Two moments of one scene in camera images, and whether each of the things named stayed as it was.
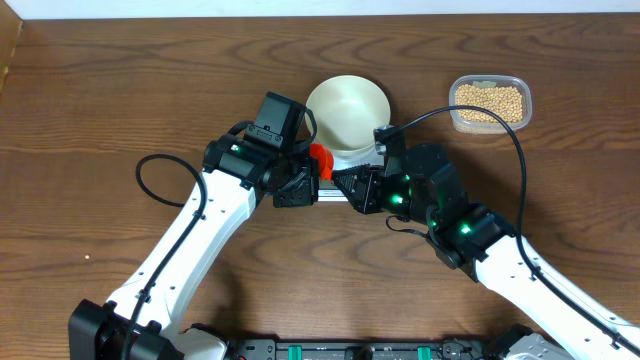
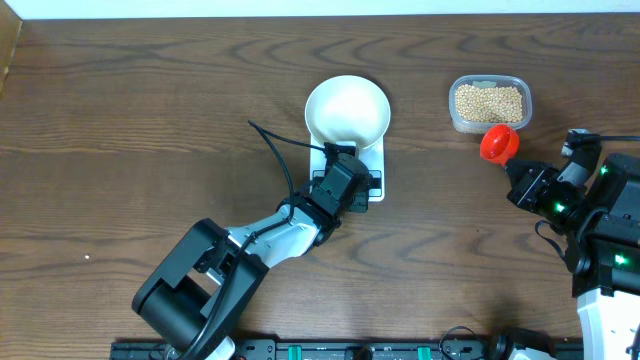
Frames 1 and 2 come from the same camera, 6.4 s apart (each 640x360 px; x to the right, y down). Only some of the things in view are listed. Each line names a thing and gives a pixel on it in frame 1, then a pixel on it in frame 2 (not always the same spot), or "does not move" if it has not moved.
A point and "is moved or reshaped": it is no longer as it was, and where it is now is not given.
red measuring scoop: x=325 y=160 is moved or reshaped
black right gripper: x=368 y=182 to x=523 y=193
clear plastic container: x=510 y=96 does not move
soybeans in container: x=504 y=102 does not move
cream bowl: x=347 y=110 does not move
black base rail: x=271 y=348 does not move
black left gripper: x=307 y=189 to x=360 y=204
